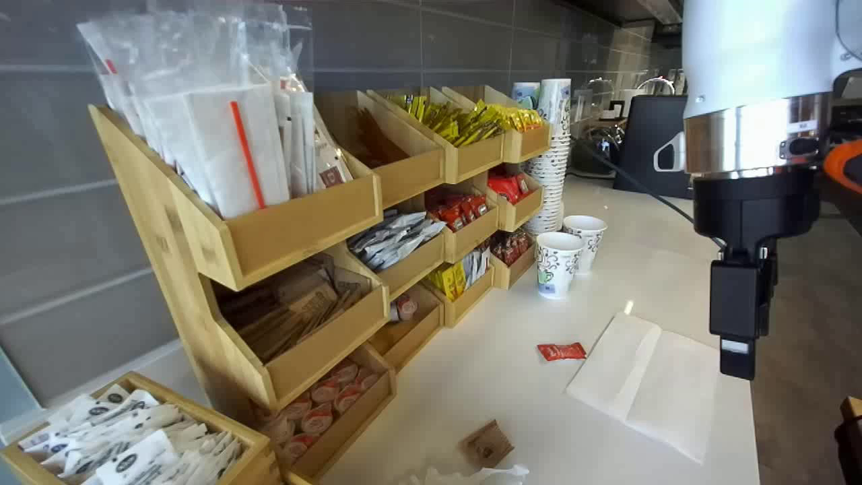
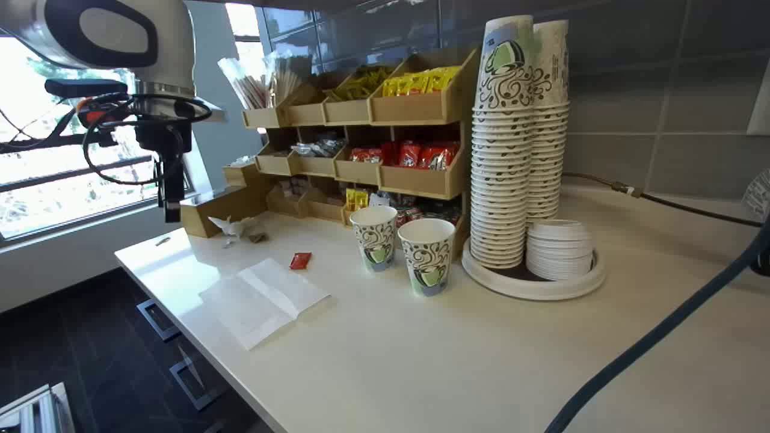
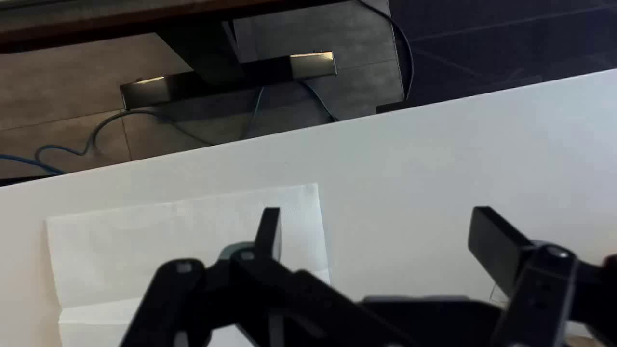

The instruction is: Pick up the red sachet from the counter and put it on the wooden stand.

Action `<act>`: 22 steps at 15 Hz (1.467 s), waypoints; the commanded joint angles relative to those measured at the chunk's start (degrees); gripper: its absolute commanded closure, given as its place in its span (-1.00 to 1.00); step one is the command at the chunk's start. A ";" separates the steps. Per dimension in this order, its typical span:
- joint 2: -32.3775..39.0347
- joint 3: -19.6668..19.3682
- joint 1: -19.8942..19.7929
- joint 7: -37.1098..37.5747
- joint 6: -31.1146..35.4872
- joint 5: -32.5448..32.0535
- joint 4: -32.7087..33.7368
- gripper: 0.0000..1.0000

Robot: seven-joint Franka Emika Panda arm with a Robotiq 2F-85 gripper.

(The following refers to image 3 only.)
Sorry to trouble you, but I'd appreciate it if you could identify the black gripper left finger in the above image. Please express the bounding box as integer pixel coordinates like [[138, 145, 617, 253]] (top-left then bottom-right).
[[119, 207, 400, 347]]

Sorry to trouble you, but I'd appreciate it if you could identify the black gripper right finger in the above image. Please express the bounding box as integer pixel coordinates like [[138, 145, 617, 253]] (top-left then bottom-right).
[[466, 205, 617, 347]]

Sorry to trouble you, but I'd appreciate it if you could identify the blue floor cable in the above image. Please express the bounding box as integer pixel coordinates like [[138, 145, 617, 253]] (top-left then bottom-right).
[[0, 85, 265, 178]]

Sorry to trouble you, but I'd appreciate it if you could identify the black floor cable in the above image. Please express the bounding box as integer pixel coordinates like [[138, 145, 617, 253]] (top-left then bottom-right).
[[354, 0, 416, 108]]

